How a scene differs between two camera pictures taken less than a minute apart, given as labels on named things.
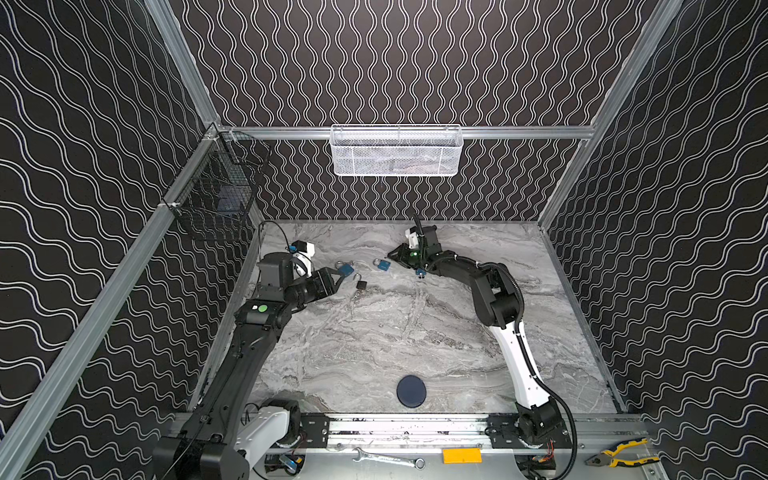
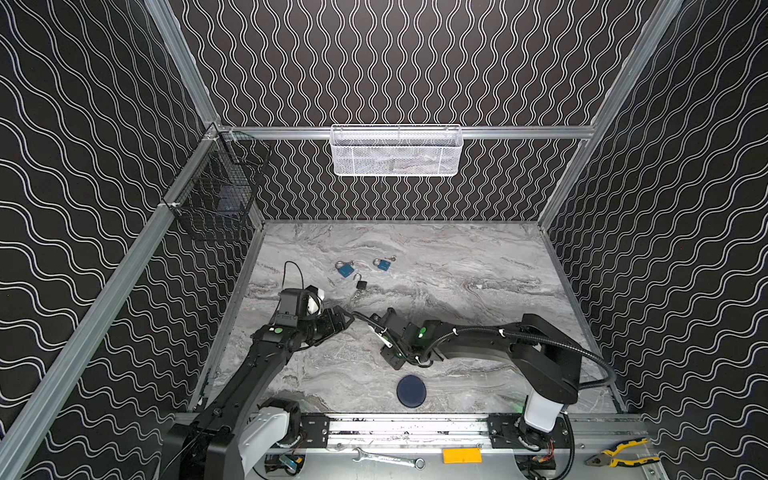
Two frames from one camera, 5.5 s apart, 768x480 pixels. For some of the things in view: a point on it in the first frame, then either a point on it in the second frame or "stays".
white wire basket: (397, 150) stays
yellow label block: (462, 456) stays
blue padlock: (345, 269) stays
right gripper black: (417, 250) → (390, 330)
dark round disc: (411, 391) stays
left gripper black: (330, 282) → (330, 322)
